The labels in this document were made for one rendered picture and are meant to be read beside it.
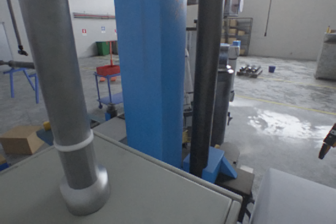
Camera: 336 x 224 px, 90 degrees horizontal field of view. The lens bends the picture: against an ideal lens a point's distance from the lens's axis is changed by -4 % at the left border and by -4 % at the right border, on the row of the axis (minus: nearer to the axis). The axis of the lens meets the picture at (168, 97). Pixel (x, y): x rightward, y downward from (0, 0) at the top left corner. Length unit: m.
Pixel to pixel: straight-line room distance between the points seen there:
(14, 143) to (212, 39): 3.26
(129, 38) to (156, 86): 0.18
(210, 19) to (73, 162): 0.55
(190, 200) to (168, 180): 0.04
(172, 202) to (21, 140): 3.23
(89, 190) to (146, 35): 0.44
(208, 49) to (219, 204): 0.49
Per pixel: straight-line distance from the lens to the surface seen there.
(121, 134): 1.08
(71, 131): 0.18
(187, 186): 0.25
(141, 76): 0.60
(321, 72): 8.80
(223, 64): 1.35
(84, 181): 0.22
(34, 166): 0.34
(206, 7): 0.63
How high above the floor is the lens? 1.76
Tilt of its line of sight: 21 degrees down
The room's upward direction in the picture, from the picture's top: straight up
